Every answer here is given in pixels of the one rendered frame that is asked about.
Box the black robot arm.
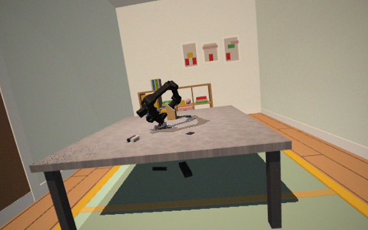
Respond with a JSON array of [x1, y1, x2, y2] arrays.
[[136, 81, 181, 123]]

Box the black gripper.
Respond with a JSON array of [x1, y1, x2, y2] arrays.
[[146, 107, 167, 124]]

